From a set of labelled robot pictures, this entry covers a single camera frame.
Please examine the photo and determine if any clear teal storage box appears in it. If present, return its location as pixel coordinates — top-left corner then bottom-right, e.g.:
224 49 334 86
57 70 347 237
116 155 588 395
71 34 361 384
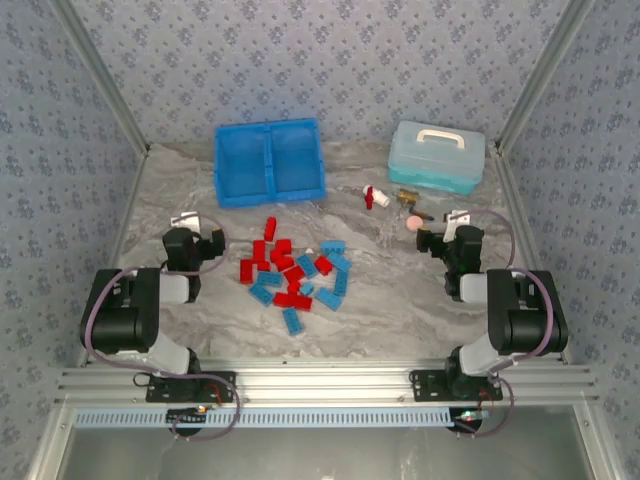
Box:
387 119 486 196

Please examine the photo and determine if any blue plastic bin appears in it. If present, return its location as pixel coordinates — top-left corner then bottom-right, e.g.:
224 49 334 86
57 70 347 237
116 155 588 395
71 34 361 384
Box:
214 122 275 210

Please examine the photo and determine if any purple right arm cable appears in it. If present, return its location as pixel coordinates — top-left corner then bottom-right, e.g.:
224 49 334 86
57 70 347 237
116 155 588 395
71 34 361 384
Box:
452 208 559 441

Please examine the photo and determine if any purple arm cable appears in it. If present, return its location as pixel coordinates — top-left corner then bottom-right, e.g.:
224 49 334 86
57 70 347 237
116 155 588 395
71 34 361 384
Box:
452 208 559 441
79 212 244 444

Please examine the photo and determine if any white valve with red handle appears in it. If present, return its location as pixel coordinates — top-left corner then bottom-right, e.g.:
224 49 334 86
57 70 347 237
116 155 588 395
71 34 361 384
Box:
362 183 391 211

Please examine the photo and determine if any aluminium side rail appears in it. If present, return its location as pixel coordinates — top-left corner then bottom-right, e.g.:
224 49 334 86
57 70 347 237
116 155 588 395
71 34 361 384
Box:
491 144 574 364
74 147 151 369

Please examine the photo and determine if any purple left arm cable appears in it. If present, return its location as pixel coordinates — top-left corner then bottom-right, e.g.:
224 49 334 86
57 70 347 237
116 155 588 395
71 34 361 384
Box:
79 212 244 444

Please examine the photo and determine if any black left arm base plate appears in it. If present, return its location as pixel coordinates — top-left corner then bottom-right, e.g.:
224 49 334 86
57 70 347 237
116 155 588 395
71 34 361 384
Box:
144 370 237 404

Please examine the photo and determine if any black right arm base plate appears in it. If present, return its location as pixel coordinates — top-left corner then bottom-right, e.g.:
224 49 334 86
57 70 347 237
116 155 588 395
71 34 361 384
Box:
409 369 504 404

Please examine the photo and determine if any wide aluminium base rail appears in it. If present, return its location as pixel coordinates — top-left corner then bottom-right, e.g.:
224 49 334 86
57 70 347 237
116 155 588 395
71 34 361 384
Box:
55 357 600 407

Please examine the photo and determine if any aluminium frame post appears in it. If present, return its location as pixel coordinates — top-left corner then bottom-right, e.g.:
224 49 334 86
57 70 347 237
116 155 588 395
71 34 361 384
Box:
493 0 600 151
49 0 152 156

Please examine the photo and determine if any slotted grey cable duct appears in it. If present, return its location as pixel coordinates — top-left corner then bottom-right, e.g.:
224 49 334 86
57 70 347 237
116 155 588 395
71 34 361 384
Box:
73 405 454 430

